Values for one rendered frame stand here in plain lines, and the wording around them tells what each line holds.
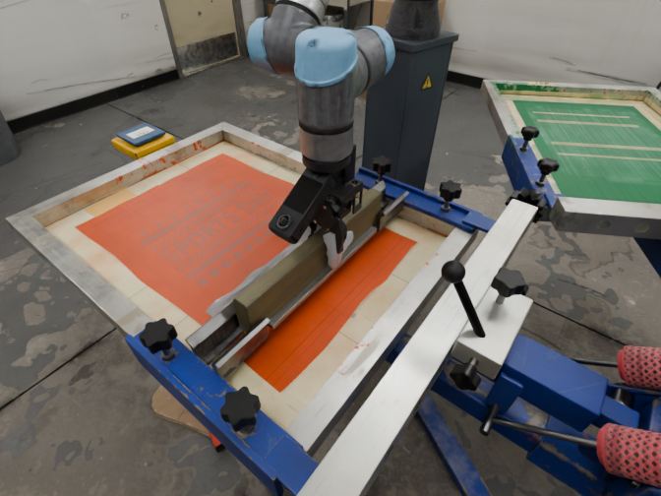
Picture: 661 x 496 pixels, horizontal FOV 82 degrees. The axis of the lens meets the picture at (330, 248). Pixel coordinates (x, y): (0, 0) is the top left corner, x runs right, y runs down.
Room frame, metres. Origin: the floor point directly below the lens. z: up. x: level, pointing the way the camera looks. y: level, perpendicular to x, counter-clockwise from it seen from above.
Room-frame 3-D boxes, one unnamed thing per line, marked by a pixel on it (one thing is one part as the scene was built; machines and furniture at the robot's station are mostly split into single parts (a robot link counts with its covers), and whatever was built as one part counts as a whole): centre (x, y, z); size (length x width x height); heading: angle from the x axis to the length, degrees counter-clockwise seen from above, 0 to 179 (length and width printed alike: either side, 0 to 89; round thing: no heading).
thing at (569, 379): (0.27, -0.26, 1.02); 0.17 x 0.06 x 0.05; 52
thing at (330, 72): (0.50, 0.00, 1.31); 0.09 x 0.08 x 0.11; 151
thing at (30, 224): (0.61, 0.18, 0.97); 0.79 x 0.58 x 0.04; 52
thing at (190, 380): (0.24, 0.17, 0.97); 0.30 x 0.05 x 0.07; 52
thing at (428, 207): (0.68, -0.18, 0.97); 0.30 x 0.05 x 0.07; 52
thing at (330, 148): (0.50, 0.01, 1.23); 0.08 x 0.08 x 0.05
